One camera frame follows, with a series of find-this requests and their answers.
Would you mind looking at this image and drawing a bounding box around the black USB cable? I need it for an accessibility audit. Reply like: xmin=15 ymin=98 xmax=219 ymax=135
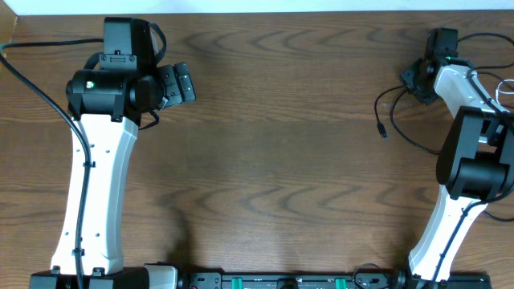
xmin=475 ymin=63 xmax=514 ymax=222
xmin=373 ymin=84 xmax=443 ymax=157

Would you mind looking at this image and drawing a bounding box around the white USB cable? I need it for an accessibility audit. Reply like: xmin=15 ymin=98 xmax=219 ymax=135
xmin=494 ymin=79 xmax=514 ymax=110

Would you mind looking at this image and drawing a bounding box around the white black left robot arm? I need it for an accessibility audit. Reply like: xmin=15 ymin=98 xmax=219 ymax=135
xmin=30 ymin=17 xmax=196 ymax=288

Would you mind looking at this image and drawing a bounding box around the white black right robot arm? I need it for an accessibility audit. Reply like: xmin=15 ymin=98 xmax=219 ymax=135
xmin=390 ymin=28 xmax=513 ymax=288

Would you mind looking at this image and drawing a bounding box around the black left camera cable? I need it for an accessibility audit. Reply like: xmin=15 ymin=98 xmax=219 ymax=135
xmin=0 ymin=38 xmax=104 ymax=289

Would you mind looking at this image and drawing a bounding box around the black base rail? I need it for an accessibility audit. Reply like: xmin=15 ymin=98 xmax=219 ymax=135
xmin=176 ymin=263 xmax=492 ymax=289

